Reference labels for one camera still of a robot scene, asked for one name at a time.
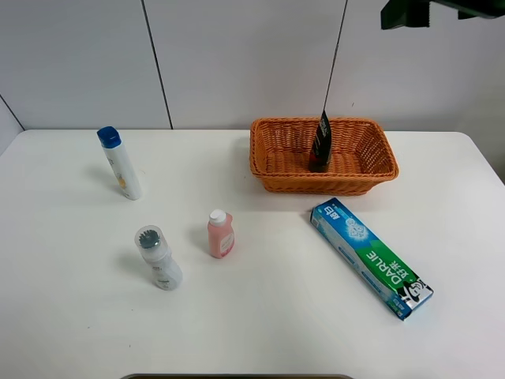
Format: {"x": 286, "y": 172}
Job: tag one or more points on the black squeeze tube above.
{"x": 320, "y": 155}

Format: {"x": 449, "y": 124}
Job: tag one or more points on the orange wicker basket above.
{"x": 333, "y": 156}

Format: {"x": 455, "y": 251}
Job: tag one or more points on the green blue toothpaste box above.
{"x": 400, "y": 288}

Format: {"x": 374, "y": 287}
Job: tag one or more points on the pink bottle white cap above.
{"x": 220, "y": 233}

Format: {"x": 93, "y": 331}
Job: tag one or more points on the white bottle blue cap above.
{"x": 119, "y": 161}

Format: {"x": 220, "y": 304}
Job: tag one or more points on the white bottle clear brush cap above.
{"x": 157, "y": 254}

